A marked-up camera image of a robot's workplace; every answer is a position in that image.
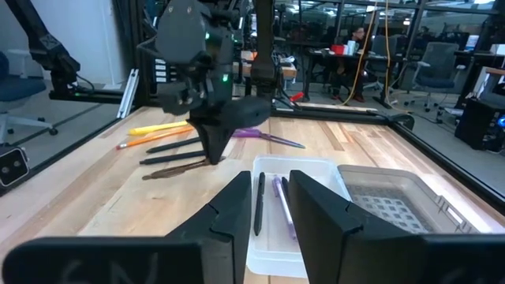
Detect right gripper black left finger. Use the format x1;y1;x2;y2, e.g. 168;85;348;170
166;170;253;284

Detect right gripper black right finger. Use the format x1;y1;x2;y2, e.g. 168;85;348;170
288;170;427;284

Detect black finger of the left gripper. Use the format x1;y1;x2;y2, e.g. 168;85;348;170
188;117;218;166
215;119;238;166

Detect purple scissors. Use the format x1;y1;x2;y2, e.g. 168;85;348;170
230;127;307;150

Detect black pen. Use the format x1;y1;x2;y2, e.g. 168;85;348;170
253;171;266;237
145;136;202;155
139;149;207;166

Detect purple pen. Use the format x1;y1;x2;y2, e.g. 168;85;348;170
271;174;298;241

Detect brown pen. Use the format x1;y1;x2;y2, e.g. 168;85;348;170
141;156;226;181

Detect yellow highlighter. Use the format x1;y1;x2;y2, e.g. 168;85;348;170
128;120;190;137

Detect orange pencil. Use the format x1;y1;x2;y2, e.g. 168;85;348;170
115;125;195;151

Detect clear plastic container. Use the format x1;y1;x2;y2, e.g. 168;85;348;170
246;154;495;279

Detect silver aluminium extrusion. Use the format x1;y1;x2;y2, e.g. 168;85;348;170
117;68;140;120

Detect black office desk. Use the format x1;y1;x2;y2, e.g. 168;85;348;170
303;47;395;110

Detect person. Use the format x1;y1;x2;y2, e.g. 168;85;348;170
333;25;374;103

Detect grey office chair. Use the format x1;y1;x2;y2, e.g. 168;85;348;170
365;34;400;94
410;41;469;114

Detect black computer tower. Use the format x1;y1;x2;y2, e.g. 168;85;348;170
454;97;505;154

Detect blue office chair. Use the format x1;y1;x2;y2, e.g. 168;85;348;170
0;50;59;139

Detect lit monitor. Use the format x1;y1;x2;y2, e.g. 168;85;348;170
465;34;481;52

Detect yellow hanging cable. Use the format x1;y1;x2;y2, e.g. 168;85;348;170
342;0;378;107

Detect grey table-level camera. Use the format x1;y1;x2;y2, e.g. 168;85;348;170
0;144;31;188

